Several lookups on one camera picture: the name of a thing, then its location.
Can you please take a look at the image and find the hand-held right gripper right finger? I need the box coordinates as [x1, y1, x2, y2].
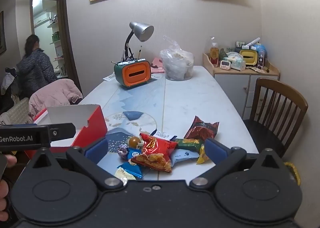
[189, 138, 282, 190]

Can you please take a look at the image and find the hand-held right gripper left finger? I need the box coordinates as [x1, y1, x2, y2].
[31, 137, 125, 190]

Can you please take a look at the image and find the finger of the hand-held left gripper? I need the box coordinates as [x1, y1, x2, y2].
[49, 123, 76, 141]

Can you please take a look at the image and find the yellow snack packet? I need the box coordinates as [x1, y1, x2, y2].
[196, 145, 210, 165]

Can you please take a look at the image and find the red cardboard box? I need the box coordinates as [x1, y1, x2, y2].
[25, 104, 108, 160]

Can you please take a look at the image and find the dark red snack packet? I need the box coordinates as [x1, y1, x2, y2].
[184, 116, 220, 142]

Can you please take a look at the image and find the green snack packet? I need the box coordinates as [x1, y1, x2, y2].
[172, 138, 204, 151]

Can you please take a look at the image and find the purple foil candy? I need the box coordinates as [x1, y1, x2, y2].
[117, 144, 129, 160]

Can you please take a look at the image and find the light blue snack packet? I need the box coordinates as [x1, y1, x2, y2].
[170, 148, 200, 167]

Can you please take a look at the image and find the white gold snack packet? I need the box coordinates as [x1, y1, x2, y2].
[114, 168, 130, 187]

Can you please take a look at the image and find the brown round candy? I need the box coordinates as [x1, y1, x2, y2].
[129, 137, 143, 149]

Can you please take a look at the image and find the red chip bag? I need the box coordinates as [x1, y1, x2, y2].
[131, 133, 178, 173]

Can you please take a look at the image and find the person's left hand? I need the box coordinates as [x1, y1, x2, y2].
[0, 155, 17, 221]

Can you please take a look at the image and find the pink padded jacket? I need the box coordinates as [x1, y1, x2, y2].
[28, 78, 84, 121]

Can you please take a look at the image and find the wooden chair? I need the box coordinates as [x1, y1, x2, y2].
[242, 77, 309, 158]

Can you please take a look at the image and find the corner cabinet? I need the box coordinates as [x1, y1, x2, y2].
[202, 53, 280, 118]

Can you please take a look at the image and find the yellow fringed cloth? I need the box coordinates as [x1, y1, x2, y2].
[285, 162, 301, 186]

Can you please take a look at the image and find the orange green tissue box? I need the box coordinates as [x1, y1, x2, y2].
[114, 59, 152, 90]

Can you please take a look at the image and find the soft tissue pack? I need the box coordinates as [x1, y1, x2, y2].
[226, 51, 247, 71]

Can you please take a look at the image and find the white shelf unit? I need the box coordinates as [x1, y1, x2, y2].
[47, 21, 68, 78]

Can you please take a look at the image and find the clear plastic food bag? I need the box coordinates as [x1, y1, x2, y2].
[160, 35, 195, 81]

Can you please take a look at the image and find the orange liquid bottle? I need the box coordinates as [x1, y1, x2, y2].
[210, 42, 220, 64]

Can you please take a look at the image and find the yellow tissue box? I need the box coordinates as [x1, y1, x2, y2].
[239, 49, 259, 66]

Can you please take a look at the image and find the pink folder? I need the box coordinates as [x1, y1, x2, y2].
[151, 58, 165, 73]

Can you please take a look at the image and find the white air conditioner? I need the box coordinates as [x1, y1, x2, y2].
[34, 13, 49, 27]

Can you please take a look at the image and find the silver desk lamp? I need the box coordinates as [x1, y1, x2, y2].
[124, 21, 155, 62]

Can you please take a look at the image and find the dark framed wall painting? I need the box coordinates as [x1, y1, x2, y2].
[0, 10, 7, 54]

